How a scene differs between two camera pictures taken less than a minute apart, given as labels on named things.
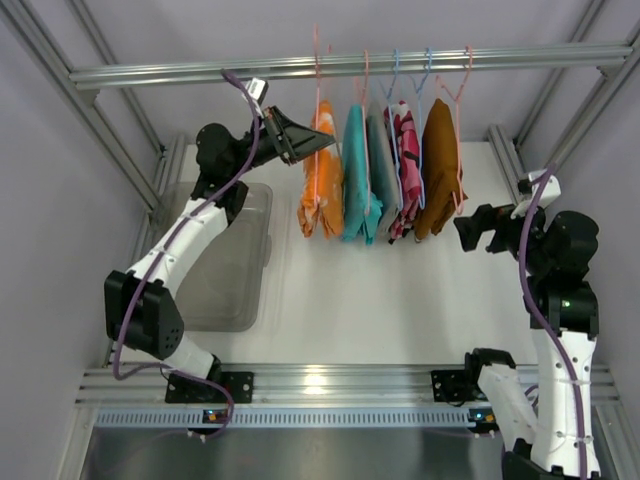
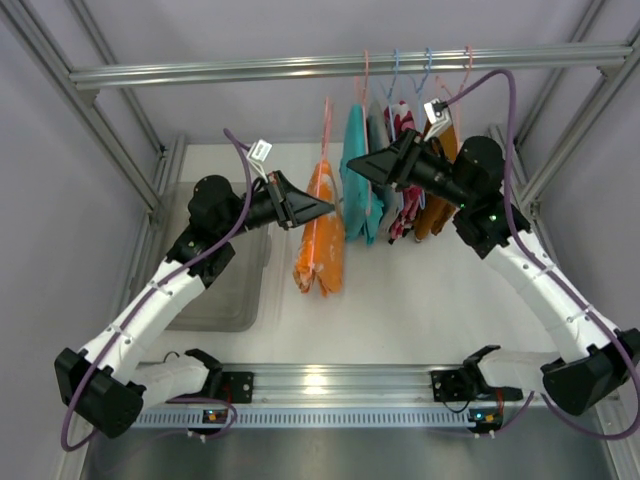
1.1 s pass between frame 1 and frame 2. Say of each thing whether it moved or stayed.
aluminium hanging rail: stayed
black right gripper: moved
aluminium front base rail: stayed
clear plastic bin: stayed
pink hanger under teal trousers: stayed
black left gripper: moved
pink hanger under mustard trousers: stayed
